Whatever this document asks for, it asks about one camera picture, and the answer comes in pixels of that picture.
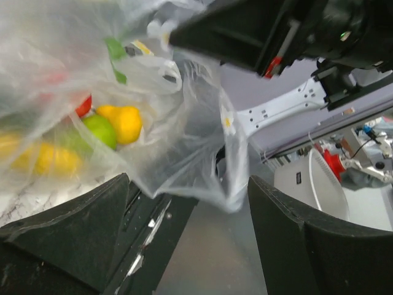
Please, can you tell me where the red fake apple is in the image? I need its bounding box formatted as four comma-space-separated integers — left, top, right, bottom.
75, 95, 92, 118

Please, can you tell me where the white machine in background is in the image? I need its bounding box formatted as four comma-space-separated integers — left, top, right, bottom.
274, 149, 349, 221

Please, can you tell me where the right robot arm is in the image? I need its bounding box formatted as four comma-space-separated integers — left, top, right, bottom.
169, 1, 392, 136

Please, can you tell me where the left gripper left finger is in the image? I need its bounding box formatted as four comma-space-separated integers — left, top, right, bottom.
1, 174, 129, 294

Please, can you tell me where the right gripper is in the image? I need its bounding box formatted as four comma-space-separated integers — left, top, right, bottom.
260, 0, 393, 79

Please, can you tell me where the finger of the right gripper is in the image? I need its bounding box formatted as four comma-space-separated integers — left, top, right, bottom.
169, 0, 307, 77

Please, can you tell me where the green fake apple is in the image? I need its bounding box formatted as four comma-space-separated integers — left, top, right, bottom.
82, 114, 117, 150

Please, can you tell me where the clear plastic bag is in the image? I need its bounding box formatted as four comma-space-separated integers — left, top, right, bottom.
1, 1, 249, 212

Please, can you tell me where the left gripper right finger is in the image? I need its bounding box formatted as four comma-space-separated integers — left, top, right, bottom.
247, 176, 392, 294

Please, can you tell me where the yellow fake banana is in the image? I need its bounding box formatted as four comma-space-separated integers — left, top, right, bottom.
1, 133, 84, 177

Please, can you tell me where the yellow fake lemon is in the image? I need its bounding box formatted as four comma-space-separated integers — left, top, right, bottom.
95, 105, 142, 145

